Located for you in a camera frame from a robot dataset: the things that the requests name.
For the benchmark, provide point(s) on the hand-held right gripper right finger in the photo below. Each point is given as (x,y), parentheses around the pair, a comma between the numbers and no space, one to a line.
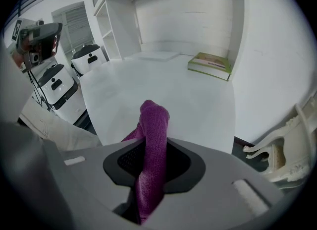
(213,174)

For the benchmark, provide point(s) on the purple cloth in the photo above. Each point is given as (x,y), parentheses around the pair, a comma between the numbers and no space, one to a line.
(153,134)

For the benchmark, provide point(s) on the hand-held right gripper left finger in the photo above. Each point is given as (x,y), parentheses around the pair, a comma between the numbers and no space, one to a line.
(89,167)

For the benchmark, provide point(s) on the white shuttered door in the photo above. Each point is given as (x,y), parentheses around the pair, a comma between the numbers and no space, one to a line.
(74,28)

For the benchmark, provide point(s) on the green flat box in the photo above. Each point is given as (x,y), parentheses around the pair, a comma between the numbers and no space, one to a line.
(210,65)

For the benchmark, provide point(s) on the white wheeled robot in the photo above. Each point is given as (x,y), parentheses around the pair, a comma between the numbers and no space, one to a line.
(88,59)
(58,87)

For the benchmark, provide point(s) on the white tabletop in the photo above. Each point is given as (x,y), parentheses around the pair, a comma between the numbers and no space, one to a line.
(158,85)

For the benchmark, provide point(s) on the ornate cream chair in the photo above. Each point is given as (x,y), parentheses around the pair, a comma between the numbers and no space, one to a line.
(284,144)

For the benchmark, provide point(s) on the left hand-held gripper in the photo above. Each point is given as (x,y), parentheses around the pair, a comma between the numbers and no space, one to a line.
(44,35)

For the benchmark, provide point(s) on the person's beige trouser leg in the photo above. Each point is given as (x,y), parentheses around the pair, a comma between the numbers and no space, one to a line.
(57,132)

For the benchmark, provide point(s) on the white shelf cabinet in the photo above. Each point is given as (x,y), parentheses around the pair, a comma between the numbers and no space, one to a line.
(109,18)

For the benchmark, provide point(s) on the white flat board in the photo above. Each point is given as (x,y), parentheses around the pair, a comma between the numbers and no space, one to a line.
(158,55)

